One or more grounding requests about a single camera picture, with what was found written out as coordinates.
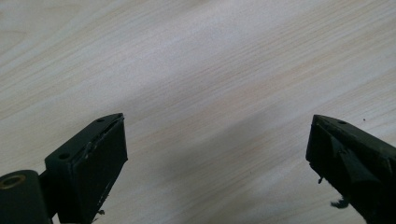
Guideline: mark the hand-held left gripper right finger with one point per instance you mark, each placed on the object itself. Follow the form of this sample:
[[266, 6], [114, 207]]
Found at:
[[348, 161]]

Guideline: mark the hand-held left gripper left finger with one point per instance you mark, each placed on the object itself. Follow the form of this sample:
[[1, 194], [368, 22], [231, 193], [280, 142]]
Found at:
[[87, 168]]

